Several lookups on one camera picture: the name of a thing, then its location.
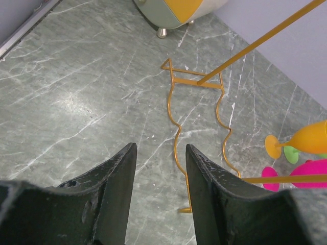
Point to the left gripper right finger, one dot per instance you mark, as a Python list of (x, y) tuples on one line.
[(228, 210)]

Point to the white semicircular drawer box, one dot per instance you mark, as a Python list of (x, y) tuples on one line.
[(171, 14)]

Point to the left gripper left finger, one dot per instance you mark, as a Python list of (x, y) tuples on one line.
[(92, 208)]

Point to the orange plastic wine glass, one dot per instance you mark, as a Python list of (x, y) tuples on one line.
[(310, 139)]

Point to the gold wire glass rack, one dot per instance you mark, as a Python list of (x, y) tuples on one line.
[(278, 88)]

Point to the green plastic wine glass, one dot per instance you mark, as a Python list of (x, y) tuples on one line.
[(291, 154)]

